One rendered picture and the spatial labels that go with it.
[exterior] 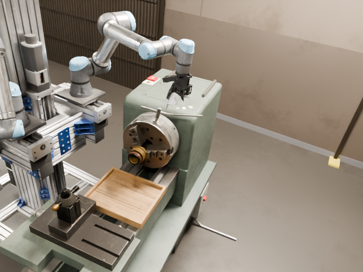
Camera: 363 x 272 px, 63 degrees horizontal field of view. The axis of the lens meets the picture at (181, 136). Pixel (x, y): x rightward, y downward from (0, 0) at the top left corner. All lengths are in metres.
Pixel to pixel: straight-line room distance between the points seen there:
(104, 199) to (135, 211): 0.19
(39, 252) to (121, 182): 0.57
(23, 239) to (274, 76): 3.17
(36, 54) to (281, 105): 2.94
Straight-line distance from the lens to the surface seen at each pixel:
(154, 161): 1.76
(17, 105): 1.75
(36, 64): 1.89
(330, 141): 4.09
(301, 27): 3.70
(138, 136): 1.67
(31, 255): 1.49
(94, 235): 1.43
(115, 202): 1.67
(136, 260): 1.86
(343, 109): 3.90
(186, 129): 1.74
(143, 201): 1.67
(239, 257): 2.65
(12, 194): 2.84
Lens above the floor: 2.10
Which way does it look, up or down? 34 degrees down
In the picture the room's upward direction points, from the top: 7 degrees clockwise
